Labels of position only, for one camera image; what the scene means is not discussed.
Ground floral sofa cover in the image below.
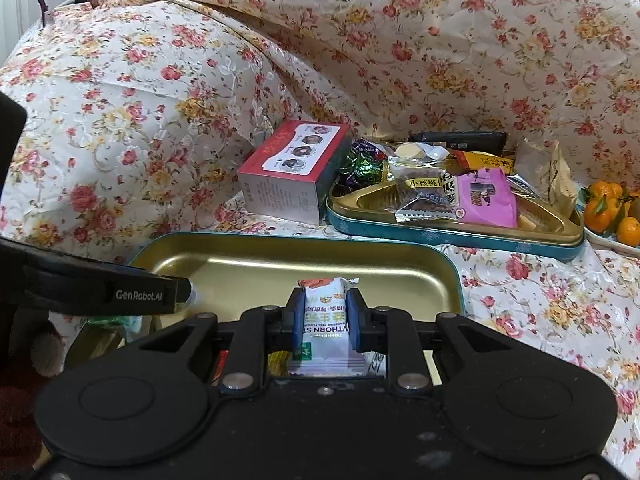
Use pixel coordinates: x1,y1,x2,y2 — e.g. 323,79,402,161
0,0,640,476

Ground brown kiwi fruit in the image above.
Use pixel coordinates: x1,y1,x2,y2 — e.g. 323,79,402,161
625,190,640,221

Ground black remote control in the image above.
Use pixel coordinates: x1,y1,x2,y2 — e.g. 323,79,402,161
409,131,508,155

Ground pink snack packet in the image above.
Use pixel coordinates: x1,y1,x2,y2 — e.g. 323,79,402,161
456,168,518,229

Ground red white snack box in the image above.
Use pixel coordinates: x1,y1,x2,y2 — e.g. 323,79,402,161
238,120,352,226

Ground beige paper snack bag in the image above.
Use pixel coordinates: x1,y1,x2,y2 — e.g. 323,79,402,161
513,138,578,218

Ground empty gold teal tin tray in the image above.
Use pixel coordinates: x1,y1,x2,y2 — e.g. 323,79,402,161
64,231,467,376

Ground teal tin of snacks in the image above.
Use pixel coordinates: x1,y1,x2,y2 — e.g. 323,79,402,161
326,141,585,261

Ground white fruit plate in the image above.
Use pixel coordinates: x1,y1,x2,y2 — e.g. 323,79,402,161
576,181,639,258

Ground mandarin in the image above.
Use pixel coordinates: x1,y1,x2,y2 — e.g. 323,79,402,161
616,216,640,247
584,195,620,234

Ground purple green foil candies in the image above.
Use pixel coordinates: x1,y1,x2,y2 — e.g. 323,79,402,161
333,139,388,196

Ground white hawthorn stick packet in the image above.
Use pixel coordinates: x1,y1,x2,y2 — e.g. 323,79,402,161
286,278,386,377

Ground green white triangular packet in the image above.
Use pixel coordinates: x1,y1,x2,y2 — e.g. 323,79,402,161
86,315,143,333

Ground red white candy packet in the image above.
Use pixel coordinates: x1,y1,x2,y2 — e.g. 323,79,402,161
212,350,229,384

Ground front middle mandarin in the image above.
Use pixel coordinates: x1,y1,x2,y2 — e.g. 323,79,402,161
616,216,640,247

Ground front left mandarin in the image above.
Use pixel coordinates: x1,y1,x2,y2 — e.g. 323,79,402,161
584,195,620,234

